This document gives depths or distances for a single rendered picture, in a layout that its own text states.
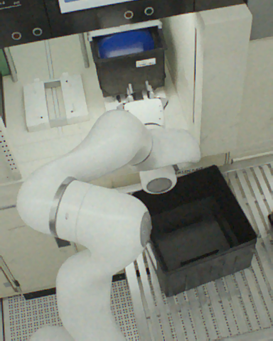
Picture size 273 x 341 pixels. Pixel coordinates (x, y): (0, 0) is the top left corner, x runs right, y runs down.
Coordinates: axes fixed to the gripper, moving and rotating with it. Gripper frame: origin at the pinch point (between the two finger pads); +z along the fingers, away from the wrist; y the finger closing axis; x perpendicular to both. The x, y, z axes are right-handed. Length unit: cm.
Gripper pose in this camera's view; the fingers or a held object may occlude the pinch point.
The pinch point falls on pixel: (139, 91)
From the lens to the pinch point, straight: 146.6
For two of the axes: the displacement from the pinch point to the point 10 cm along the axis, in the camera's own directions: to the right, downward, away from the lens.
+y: 9.9, -1.6, 0.3
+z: -1.4, -7.9, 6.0
